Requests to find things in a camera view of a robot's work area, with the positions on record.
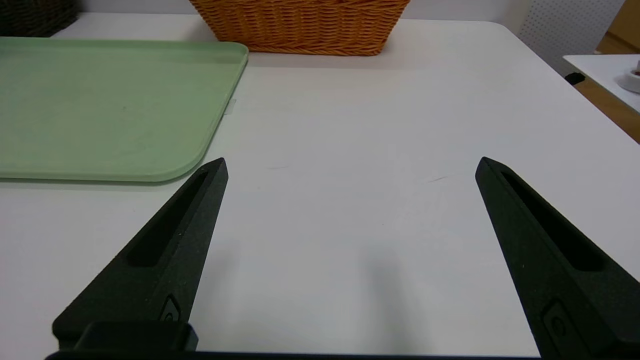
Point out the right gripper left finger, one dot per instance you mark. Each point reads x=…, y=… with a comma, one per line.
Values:
x=165, y=265

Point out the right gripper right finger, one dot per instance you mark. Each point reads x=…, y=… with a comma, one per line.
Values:
x=570, y=270

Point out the orange wicker basket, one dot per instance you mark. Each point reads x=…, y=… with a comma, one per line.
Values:
x=300, y=25

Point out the dark brown wicker basket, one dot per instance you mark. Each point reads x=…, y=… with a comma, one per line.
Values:
x=35, y=17

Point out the light green plastic tray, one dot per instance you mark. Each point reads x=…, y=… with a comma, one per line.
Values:
x=100, y=110

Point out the white plate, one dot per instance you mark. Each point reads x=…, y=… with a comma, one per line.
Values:
x=631, y=80

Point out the white side table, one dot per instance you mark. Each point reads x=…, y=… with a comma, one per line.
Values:
x=600, y=70

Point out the wooden cabinet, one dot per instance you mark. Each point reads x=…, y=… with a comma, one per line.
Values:
x=625, y=30

